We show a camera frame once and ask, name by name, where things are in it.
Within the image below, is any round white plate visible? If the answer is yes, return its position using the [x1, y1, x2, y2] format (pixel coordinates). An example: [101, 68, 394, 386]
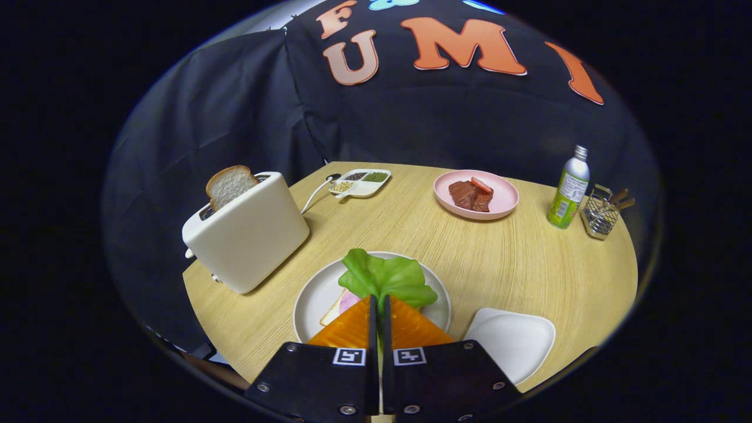
[293, 251, 452, 344]

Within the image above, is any toasted bread slice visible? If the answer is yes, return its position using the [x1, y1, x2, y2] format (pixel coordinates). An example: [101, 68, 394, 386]
[206, 165, 260, 213]

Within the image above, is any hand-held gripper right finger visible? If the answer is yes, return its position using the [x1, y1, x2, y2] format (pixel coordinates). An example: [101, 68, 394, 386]
[382, 295, 523, 422]

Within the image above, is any green label metal bottle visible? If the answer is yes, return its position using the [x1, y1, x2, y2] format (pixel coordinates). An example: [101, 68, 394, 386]
[547, 145, 590, 230]

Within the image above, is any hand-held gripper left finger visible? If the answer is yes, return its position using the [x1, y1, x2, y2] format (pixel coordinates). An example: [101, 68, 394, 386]
[244, 295, 380, 422]

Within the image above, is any white toaster cable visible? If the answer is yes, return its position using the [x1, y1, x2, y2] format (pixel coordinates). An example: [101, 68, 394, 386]
[301, 173, 341, 215]

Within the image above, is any wire utensil basket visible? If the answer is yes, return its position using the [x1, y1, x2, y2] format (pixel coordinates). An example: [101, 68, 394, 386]
[580, 184, 623, 241]

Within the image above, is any white divided seasoning dish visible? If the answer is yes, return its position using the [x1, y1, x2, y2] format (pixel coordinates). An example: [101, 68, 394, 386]
[328, 169, 392, 200]

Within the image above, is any squarish white plate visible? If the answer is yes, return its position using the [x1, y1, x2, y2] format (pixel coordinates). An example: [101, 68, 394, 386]
[463, 307, 556, 385]

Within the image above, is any green lettuce leaf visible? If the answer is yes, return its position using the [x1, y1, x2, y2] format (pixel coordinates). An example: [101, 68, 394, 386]
[338, 248, 438, 312]

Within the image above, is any brown meat slice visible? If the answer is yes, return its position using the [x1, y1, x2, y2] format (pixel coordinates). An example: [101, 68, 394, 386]
[448, 180, 494, 213]

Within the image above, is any black backdrop cloth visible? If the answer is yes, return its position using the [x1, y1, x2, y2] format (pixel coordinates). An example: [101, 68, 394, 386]
[100, 0, 662, 353]

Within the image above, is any white toaster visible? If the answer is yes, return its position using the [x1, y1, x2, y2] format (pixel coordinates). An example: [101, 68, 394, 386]
[182, 171, 310, 295]

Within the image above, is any pink plate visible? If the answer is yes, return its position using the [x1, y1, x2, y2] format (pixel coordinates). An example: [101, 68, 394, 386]
[434, 170, 520, 221]

